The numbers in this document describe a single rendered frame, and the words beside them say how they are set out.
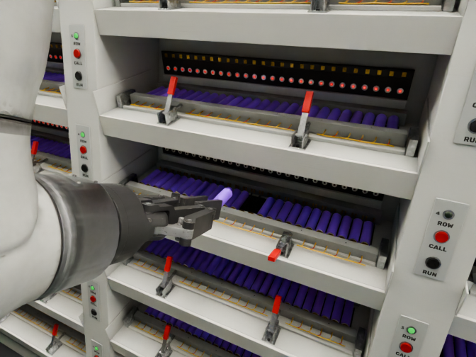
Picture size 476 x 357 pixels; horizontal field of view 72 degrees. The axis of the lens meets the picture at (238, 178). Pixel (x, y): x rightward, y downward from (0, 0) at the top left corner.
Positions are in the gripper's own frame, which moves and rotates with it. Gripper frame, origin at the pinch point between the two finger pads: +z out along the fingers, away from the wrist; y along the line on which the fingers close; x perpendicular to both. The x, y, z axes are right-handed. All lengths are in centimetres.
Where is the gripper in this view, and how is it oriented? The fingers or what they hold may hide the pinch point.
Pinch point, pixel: (200, 208)
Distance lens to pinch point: 47.2
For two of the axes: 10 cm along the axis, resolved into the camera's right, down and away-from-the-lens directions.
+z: 3.8, 0.1, 9.2
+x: -2.0, 9.8, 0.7
